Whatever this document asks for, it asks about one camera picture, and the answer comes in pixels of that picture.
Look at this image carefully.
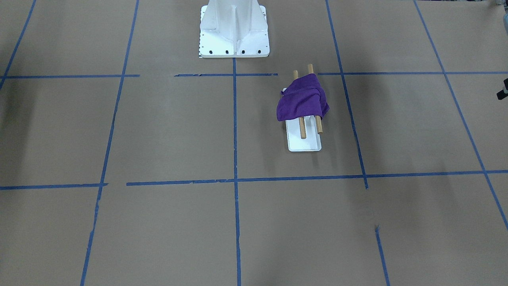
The purple towel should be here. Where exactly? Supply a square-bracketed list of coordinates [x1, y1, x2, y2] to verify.
[276, 73, 330, 122]

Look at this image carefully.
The white towel rack base tray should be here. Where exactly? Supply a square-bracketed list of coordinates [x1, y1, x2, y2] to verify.
[284, 116, 322, 152]

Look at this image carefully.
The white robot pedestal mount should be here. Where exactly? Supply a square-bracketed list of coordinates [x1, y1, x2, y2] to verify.
[198, 0, 270, 58]

